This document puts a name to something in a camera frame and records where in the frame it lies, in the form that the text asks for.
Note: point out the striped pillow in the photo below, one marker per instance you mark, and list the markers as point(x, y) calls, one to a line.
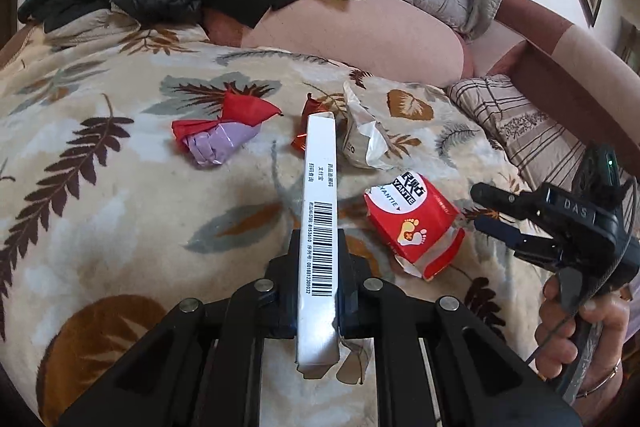
point(525, 132)

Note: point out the white pouch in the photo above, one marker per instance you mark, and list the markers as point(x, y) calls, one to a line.
point(367, 142)

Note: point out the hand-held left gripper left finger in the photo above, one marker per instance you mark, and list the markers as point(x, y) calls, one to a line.
point(285, 287)

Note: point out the brown sofa frame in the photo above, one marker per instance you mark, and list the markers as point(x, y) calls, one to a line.
point(575, 72)

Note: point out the pink quilted sofa cushion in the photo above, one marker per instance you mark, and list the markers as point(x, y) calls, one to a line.
point(375, 37)

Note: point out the purple crumpled wrapper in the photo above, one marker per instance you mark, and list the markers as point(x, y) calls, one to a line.
point(215, 144)

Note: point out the clear plastic wrapper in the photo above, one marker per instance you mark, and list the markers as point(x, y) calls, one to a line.
point(355, 357)

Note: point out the red cardboard box foot print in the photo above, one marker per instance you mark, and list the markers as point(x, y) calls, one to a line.
point(425, 217)

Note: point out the white box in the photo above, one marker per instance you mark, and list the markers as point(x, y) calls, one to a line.
point(320, 207)

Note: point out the red foil snack packet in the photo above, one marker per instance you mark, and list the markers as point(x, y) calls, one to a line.
point(300, 142)

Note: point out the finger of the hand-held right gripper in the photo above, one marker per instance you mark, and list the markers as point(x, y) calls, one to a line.
point(505, 202)
point(505, 232)

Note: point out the leaf print blanket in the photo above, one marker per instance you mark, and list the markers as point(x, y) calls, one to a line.
point(125, 217)

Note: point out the red plastic wrapper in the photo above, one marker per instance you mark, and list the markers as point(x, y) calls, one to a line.
point(245, 112)

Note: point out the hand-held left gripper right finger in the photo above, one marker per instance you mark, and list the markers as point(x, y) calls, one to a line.
point(350, 292)

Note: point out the window frame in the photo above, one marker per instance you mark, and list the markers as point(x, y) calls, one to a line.
point(631, 47)

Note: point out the person's right hand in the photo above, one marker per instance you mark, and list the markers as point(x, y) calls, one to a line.
point(552, 337)

